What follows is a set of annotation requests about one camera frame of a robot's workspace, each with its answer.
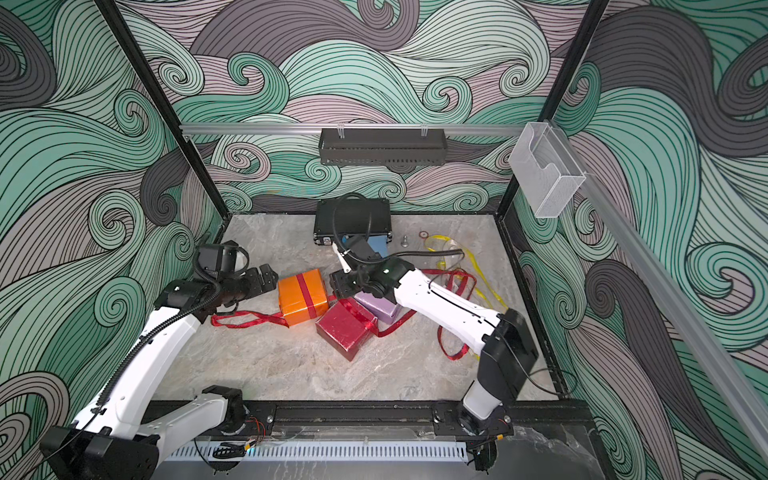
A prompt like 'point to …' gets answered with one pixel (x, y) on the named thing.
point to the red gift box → (346, 327)
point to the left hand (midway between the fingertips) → (261, 278)
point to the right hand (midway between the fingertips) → (337, 281)
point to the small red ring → (423, 234)
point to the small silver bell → (405, 243)
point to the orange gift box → (303, 297)
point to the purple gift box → (384, 309)
